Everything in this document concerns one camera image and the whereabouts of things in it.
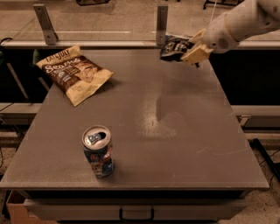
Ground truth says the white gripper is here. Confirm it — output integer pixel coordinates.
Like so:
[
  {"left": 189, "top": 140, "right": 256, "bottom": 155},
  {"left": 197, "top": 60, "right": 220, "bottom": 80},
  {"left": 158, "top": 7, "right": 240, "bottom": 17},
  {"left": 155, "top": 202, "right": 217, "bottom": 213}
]
[{"left": 181, "top": 15, "right": 239, "bottom": 65}]

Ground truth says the open blue soda can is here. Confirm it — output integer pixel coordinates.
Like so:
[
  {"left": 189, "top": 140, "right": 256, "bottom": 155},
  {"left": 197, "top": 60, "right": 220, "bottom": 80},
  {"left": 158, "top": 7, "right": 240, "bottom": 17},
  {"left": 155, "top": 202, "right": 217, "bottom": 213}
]
[{"left": 82, "top": 125, "right": 114, "bottom": 179}]

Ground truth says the blue Kettle chip bag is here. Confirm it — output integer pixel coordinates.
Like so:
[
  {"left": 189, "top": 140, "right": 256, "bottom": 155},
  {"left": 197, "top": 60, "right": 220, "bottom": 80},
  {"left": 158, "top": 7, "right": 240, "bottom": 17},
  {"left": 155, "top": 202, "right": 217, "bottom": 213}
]
[{"left": 159, "top": 35, "right": 194, "bottom": 62}]

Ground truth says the grey table drawer with handle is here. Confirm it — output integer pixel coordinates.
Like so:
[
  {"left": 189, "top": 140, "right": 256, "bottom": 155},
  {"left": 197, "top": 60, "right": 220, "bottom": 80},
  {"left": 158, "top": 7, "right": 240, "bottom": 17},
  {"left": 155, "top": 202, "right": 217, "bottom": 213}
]
[{"left": 24, "top": 199, "right": 246, "bottom": 221}]

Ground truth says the brown Late July chip bag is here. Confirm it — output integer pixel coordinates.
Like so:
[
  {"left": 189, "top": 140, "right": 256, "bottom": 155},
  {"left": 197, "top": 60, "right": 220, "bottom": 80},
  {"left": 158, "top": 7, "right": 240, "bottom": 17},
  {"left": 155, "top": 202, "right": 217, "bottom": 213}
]
[{"left": 36, "top": 45, "right": 113, "bottom": 107}]

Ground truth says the metal bracket post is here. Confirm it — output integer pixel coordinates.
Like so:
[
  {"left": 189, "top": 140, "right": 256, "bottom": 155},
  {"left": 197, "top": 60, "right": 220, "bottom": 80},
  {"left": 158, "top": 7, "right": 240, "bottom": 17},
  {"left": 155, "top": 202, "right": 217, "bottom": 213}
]
[
  {"left": 156, "top": 5, "right": 168, "bottom": 46},
  {"left": 33, "top": 3, "right": 58, "bottom": 46}
]

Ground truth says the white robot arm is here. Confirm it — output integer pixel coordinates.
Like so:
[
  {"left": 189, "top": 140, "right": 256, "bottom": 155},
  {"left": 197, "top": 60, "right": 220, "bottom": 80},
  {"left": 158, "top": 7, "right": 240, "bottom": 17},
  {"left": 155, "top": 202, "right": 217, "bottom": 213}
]
[{"left": 181, "top": 0, "right": 280, "bottom": 65}]

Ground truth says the middle metal bracket post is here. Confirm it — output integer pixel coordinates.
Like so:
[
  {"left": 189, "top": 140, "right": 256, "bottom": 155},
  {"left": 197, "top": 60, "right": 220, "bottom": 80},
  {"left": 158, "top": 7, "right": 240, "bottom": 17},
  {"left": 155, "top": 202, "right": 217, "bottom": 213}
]
[{"left": 156, "top": 5, "right": 168, "bottom": 46}]

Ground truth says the glass barrier panel with rail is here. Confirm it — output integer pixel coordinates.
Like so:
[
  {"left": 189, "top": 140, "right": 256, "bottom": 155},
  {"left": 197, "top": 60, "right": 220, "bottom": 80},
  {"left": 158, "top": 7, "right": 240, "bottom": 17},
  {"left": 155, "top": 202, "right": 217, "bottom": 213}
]
[{"left": 0, "top": 0, "right": 280, "bottom": 50}]

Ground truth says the left metal bracket post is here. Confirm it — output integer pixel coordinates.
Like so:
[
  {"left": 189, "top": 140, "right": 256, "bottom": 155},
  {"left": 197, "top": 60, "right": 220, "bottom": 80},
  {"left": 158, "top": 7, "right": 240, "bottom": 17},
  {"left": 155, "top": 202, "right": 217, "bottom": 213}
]
[{"left": 33, "top": 3, "right": 58, "bottom": 46}]

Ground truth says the cardboard box under table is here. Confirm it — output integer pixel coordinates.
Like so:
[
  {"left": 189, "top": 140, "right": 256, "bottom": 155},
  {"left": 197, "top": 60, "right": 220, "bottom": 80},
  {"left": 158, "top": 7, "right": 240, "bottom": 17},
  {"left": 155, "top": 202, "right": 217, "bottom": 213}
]
[{"left": 6, "top": 191, "right": 57, "bottom": 224}]

